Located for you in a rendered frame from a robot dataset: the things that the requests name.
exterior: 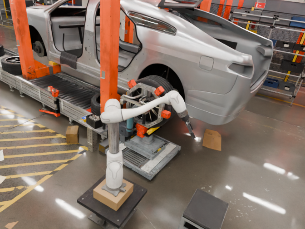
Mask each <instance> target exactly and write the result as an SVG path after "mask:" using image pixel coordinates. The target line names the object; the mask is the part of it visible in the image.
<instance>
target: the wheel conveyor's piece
mask: <svg viewBox="0 0 305 229"><path fill-rule="evenodd" d="M15 76H18V77H20V78H22V79H24V80H26V79H25V78H23V75H12V74H9V73H8V72H6V71H4V70H2V68H0V80H1V81H3V82H5V83H7V84H8V85H10V88H11V91H14V90H12V88H16V89H17V87H16V83H15Z"/></svg>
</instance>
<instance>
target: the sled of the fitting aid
mask: <svg viewBox="0 0 305 229"><path fill-rule="evenodd" d="M136 135H137V133H136V134H135V135H133V136H131V138H133V137H134V136H136ZM131 138H129V139H128V140H126V141H125V142H124V146H126V147H128V148H130V149H132V150H133V151H135V152H137V153H139V154H141V155H143V156H145V157H146V158H148V159H150V160H153V159H155V158H156V157H157V156H158V155H159V154H160V153H161V152H163V151H164V150H165V148H166V144H163V145H162V146H161V147H160V148H159V149H157V150H156V151H155V152H154V153H153V154H152V153H150V152H148V151H146V150H145V149H143V148H141V147H139V146H137V145H135V144H133V143H131V142H130V139H131Z"/></svg>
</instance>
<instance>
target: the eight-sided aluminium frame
mask: <svg viewBox="0 0 305 229"><path fill-rule="evenodd" d="M138 88H143V89H145V90H148V91H150V92H152V94H153V96H154V98H155V99H158V98H160V97H161V96H160V95H159V96H156V94H155V93H154V91H155V90H156V88H154V87H151V86H149V85H146V84H143V83H138V84H136V85H135V86H134V87H132V88H131V89H130V90H128V91H127V96H130V97H131V96H132V92H134V91H135V90H136V89H138ZM164 107H165V104H159V112H158V119H157V120H156V121H154V122H151V123H148V122H146V121H145V127H146V128H150V127H151V126H153V125H155V124H157V123H159V122H161V121H162V120H163V117H161V113H162V111H164ZM126 108H127V109H132V106H131V103H130V102H127V103H126ZM142 121H143V120H142V119H139V118H138V117H137V116H135V117H134V122H136V123H138V124H140V125H142Z"/></svg>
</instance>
